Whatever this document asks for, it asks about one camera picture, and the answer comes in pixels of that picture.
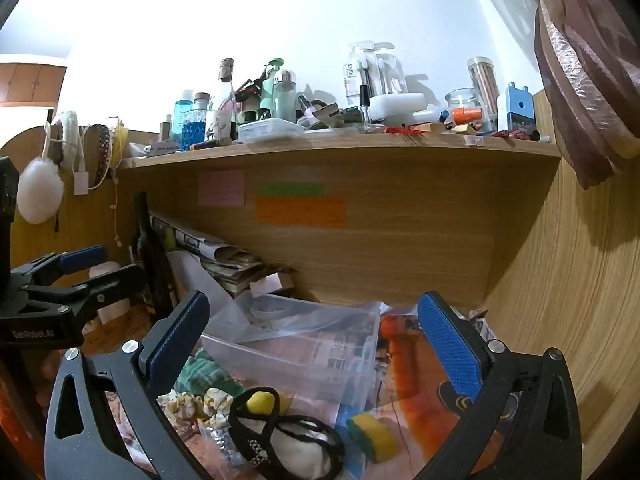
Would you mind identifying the patterned brown headband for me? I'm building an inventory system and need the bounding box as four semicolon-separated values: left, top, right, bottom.
91;124;114;187

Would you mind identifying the light blue liquid bottle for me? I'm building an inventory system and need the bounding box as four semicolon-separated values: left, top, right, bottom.
173;89;196;142

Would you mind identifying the pink sticky note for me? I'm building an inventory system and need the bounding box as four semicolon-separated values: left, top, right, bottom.
198;170;245;207

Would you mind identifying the dark green ink bottle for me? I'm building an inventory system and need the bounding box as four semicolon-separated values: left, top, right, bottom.
238;107;274;126

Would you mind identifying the black capped small bottle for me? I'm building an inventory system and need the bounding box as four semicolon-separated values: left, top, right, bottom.
357;85;374;134

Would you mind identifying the black beaded hairband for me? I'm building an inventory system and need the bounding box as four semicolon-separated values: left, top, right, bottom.
229;387;346;478

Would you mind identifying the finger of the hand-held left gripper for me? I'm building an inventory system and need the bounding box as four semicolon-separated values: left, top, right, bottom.
22;264;147;320
10;246;108;287

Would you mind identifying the white fuzzy headband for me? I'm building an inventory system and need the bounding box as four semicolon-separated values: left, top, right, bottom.
49;110;84;168

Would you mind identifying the short glass jar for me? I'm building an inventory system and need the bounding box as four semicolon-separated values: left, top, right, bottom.
444;88;486;127

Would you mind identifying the pink nail polish bottle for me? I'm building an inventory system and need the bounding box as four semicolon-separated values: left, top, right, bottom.
297;94;327;127

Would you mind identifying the green sticky note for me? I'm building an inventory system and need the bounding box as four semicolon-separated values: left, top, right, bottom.
259;182;325;198

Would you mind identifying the dark wine bottle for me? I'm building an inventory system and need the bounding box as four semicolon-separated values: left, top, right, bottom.
131;191;177;322

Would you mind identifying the orange printed sheet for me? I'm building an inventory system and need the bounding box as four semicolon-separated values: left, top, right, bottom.
379;312;503;466

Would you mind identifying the clear bottle silver cap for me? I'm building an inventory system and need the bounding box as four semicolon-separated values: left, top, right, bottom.
272;70;299;123

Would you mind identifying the white rectangular box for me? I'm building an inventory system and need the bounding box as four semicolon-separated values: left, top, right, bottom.
370;92;427;124

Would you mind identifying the clear lidded plastic case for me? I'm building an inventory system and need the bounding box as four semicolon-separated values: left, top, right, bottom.
238;118;307;142

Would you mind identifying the yellow headband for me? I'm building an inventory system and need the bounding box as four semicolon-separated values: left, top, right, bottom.
110;117;130;170

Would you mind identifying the stack of newspapers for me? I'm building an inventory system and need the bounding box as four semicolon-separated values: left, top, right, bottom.
149;212;267;297

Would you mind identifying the clear plastic box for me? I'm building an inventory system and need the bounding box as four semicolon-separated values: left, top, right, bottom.
200;292;383;407

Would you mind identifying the brown pen tube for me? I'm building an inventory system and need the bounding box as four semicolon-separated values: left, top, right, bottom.
188;137;234;152

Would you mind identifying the toothbrush blister pack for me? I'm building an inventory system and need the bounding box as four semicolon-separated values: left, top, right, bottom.
342;40;407;109

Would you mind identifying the clear glass bottle illustrated label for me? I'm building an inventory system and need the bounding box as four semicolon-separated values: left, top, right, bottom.
215;57;239;142

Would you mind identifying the small white cardboard box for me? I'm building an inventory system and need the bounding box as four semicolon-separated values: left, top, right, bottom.
248;270;297;297

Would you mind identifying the silver shiny scrunchie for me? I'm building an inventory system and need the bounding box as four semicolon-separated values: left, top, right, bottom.
199;419;242;463

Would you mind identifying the white paper sheet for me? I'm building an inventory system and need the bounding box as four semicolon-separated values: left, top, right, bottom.
166;250;237;307

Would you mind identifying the blue plastic box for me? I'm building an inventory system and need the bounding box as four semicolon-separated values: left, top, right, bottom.
496;81;535;134

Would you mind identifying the green knit cloth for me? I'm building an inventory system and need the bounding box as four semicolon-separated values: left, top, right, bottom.
174;349;246;401

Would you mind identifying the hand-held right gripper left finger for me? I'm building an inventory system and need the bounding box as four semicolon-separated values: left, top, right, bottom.
44;289;211;480

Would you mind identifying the yellow green sponge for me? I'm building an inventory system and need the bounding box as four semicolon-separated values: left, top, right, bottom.
247;391;292;417
346;412;399;463

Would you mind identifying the wooden cabinet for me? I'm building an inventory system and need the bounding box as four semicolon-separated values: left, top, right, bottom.
0;55;68;109

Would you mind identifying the mint green pump bottle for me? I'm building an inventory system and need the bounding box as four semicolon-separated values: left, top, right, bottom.
260;57;284;112

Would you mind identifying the thin white cord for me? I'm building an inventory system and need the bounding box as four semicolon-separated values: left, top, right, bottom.
111;169;123;247

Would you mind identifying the orange sticky note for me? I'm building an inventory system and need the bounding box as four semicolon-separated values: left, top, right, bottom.
255;196;348;230

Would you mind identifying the floral fabric scrunchie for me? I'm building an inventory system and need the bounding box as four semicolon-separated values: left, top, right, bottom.
159;387;246;428

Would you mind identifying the tall clear cylinder container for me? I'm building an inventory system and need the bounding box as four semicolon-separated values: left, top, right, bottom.
467;56;500;132

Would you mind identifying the white glue bottle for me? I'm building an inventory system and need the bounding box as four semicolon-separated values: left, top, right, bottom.
409;107;452;124

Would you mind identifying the wooden shelf unit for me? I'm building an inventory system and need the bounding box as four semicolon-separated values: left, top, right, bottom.
116;127;563;312

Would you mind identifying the white fluffy pompom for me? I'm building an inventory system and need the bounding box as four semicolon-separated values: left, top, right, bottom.
17;157;65;225

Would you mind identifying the pink curtain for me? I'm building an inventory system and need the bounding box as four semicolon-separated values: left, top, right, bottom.
437;0;640;191

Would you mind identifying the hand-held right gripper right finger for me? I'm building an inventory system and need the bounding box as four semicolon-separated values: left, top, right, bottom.
416;290;585;480

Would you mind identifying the blue faceted glass bottle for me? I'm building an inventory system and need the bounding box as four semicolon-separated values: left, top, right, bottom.
181;92;212;152

